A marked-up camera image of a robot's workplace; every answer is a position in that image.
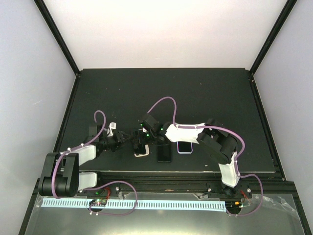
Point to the right black frame post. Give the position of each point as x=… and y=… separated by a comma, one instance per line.
x=284, y=14

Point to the lavender phone case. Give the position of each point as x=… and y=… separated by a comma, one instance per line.
x=184, y=150

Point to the beige phone case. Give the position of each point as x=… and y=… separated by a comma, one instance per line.
x=141, y=151

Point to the black phone case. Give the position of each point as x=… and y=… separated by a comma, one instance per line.
x=164, y=153

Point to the left black frame post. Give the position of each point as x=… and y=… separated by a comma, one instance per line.
x=43, y=9

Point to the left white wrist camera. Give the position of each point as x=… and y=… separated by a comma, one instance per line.
x=111, y=128

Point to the circuit board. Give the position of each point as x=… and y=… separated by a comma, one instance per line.
x=238, y=204
x=97, y=203

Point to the right circuit board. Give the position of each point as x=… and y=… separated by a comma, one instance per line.
x=238, y=204

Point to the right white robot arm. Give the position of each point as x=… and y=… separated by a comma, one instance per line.
x=222, y=145

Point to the black front rail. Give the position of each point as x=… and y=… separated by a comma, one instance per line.
x=210, y=184

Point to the black frame post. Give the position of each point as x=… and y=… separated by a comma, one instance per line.
x=43, y=9
x=284, y=14

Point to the light blue cable duct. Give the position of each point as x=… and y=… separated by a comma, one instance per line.
x=82, y=203

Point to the left circuit board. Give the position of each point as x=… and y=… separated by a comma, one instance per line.
x=97, y=203

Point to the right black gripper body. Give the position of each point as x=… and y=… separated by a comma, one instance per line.
x=147, y=139

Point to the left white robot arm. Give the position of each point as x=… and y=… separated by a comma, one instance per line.
x=60, y=175

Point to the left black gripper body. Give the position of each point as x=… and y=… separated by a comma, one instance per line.
x=115, y=144

